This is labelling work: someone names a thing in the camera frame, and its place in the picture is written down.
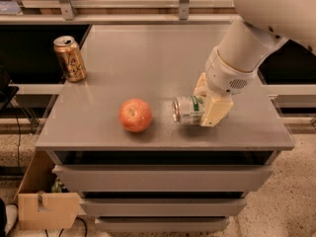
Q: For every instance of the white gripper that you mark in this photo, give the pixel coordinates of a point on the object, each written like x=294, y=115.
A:
x=226, y=73

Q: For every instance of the gold soda can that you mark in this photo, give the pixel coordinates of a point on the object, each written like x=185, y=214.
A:
x=70, y=59

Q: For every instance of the red apple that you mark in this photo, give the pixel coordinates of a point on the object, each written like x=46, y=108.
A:
x=135, y=115

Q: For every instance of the white shoe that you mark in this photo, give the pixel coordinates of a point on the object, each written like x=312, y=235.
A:
x=11, y=212

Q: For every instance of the white green 7up can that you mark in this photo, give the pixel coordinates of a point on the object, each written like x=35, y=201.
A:
x=188, y=110

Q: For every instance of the metal shelf frame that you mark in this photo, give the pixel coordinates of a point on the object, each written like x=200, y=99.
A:
x=78, y=12

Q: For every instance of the cardboard box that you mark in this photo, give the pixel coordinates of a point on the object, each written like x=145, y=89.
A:
x=38, y=207

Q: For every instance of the grey drawer cabinet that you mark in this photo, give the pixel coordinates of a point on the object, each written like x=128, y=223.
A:
x=168, y=177

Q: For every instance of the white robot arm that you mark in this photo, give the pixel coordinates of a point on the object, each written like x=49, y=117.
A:
x=262, y=28

